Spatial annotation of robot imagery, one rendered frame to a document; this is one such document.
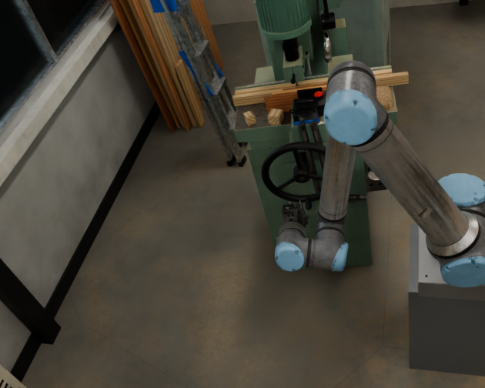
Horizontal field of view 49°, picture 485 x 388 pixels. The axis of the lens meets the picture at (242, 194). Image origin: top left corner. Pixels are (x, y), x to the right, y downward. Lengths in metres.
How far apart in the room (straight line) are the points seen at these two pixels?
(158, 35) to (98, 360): 1.85
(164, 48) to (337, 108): 2.27
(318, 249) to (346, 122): 0.54
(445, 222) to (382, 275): 1.15
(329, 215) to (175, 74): 2.01
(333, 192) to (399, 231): 1.20
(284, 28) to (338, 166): 0.57
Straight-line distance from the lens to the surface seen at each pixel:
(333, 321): 2.49
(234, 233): 2.89
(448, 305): 1.95
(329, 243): 1.66
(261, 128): 2.02
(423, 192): 1.41
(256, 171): 2.17
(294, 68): 2.00
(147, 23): 3.32
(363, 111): 1.21
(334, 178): 1.57
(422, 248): 1.90
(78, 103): 3.12
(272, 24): 1.89
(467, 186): 1.72
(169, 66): 3.44
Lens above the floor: 2.13
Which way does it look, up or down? 44 degrees down
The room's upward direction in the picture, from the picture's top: 18 degrees counter-clockwise
